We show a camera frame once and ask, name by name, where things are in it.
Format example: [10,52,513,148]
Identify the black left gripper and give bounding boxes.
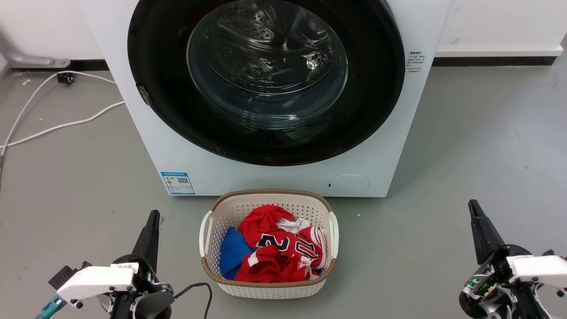
[111,210,174,319]

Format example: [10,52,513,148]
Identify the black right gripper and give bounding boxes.
[459,199,550,319]

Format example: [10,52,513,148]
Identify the black round glass washer door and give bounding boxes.
[128,0,406,167]

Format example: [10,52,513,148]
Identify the white front-load washing machine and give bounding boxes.
[78,0,452,198]

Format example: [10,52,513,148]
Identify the blue white energy label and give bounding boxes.
[160,172,195,195]

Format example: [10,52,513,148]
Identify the blue garment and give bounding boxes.
[220,227,256,280]

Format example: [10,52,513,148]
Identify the teal connector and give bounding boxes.
[35,296,67,319]

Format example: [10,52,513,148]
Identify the red basketball jersey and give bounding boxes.
[234,205,330,283]

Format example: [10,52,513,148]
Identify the white plastic laundry basket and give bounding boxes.
[199,190,339,299]

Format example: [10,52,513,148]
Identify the round white filter cover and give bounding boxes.
[326,174,370,195]

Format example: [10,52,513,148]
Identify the small black text sticker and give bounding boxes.
[407,51,427,79]

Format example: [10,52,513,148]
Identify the grey pipe with bracket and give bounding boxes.
[0,31,71,68]

